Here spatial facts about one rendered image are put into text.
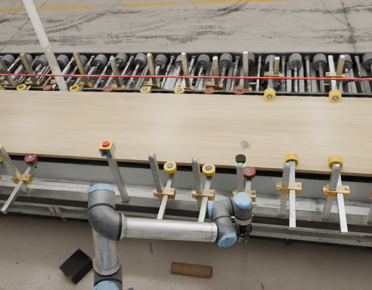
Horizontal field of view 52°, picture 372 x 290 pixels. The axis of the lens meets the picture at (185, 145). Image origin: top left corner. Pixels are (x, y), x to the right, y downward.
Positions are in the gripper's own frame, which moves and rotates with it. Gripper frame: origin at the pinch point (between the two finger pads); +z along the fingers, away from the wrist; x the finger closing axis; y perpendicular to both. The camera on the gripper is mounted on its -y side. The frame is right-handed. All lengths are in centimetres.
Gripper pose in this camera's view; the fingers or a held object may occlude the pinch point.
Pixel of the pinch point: (244, 236)
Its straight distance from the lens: 220.2
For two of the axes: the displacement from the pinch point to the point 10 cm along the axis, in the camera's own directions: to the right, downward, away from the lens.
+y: -1.8, 7.0, -6.9
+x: 9.8, 0.5, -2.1
